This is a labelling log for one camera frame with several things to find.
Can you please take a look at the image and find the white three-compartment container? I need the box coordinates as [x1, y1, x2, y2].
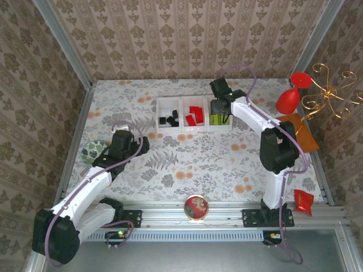
[155, 96, 233, 133]

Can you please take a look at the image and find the green leaf patterned bowl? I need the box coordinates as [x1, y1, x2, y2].
[81, 140, 108, 165]

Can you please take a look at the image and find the red plastic goblet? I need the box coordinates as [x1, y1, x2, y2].
[275, 72, 313, 116]

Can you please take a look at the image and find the floral tablecloth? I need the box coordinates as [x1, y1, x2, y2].
[66, 78, 326, 203]

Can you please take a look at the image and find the round red floral tin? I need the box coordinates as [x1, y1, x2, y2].
[184, 194, 209, 221]

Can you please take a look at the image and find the small black controller board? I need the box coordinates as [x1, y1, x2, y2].
[263, 231, 283, 246]
[105, 231, 128, 247]

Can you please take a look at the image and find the grey metal base panel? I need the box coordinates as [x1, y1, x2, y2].
[27, 228, 358, 272]

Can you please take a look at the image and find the red foil packet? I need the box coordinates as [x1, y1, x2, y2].
[293, 189, 315, 216]

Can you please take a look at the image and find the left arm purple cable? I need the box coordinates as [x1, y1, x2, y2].
[45, 121, 143, 267]

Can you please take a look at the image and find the aluminium side rail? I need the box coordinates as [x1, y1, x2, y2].
[288, 78, 336, 207]
[52, 83, 96, 207]

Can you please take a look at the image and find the aluminium front rail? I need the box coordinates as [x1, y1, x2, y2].
[42, 205, 351, 229]

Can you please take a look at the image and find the grey slotted cable duct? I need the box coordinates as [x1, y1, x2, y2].
[83, 229, 266, 243]

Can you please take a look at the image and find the gold wire ornament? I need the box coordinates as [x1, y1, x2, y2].
[294, 62, 363, 136]

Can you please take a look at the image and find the aluminium frame post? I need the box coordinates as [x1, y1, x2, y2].
[32, 0, 94, 88]
[293, 0, 345, 82]

